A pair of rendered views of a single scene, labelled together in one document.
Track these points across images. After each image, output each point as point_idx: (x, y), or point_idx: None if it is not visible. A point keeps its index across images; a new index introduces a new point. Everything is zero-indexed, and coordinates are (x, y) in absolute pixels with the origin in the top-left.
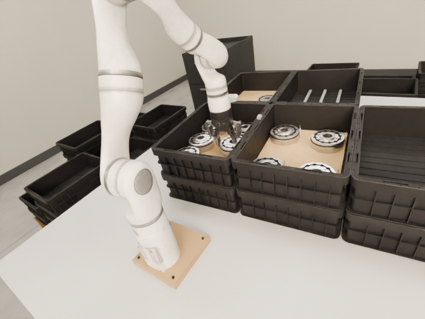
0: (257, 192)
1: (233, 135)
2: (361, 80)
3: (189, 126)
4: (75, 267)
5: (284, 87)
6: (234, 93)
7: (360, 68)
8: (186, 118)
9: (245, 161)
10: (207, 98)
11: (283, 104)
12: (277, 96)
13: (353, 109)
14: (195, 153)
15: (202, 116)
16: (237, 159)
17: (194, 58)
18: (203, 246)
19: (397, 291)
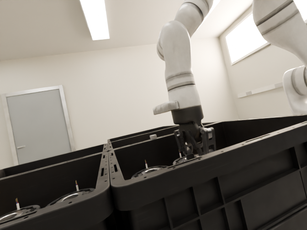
0: None
1: (187, 148)
2: (48, 157)
3: (247, 166)
4: None
5: (42, 167)
6: (154, 107)
7: (2, 169)
8: (242, 143)
9: (212, 122)
10: (196, 87)
11: (111, 148)
12: (84, 156)
13: (111, 144)
14: (249, 119)
15: (182, 197)
16: (215, 122)
17: (187, 31)
18: None
19: None
